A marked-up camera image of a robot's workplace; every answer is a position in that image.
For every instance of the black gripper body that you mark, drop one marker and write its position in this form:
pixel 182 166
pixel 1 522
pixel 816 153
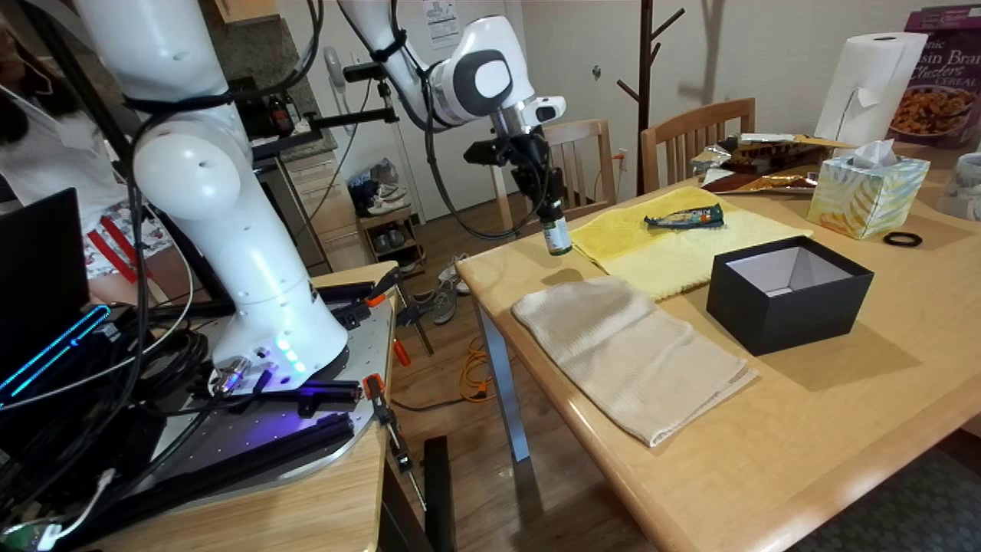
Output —
pixel 528 158

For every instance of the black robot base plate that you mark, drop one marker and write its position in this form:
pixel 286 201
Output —
pixel 232 447

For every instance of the left wooden chair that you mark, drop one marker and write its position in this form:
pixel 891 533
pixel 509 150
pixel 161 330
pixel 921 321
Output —
pixel 581 153

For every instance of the black monitor screen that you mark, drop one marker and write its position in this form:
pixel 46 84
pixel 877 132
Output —
pixel 42 277

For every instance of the small green-capped bottle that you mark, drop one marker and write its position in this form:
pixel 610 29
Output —
pixel 555 237

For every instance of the patterned tissue box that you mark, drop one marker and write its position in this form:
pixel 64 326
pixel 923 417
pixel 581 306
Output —
pixel 866 191

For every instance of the yellow cloth mat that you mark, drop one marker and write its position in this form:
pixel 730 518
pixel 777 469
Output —
pixel 670 262

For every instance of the shoe rack with shoes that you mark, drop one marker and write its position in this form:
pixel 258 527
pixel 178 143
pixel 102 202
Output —
pixel 384 216

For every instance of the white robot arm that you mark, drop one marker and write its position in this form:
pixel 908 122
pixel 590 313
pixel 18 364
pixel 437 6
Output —
pixel 198 166

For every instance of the dark coat stand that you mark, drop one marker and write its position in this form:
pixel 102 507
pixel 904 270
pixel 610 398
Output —
pixel 640 93

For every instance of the wooden chair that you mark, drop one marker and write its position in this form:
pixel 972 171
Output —
pixel 581 153
pixel 670 146

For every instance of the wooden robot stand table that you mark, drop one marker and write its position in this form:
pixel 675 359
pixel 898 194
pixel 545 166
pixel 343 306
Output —
pixel 349 502

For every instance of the dark snack wrapper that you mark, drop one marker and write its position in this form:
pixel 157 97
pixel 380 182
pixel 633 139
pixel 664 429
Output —
pixel 688 218

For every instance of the black open box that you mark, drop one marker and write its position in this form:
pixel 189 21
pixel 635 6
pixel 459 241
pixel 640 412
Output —
pixel 787 293

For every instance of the purple food box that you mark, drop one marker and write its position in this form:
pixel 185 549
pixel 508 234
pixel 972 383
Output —
pixel 941 100

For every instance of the brown snack packets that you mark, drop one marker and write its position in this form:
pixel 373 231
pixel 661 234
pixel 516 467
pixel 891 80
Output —
pixel 760 164

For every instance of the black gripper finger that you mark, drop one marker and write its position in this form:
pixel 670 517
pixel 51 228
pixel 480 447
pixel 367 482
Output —
pixel 545 208
pixel 561 202

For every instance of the beige folded towel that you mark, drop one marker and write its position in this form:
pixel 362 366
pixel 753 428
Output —
pixel 642 366

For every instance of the white paper towel roll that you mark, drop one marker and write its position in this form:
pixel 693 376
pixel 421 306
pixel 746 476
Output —
pixel 867 84

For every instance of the right wooden chair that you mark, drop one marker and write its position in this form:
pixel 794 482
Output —
pixel 670 146

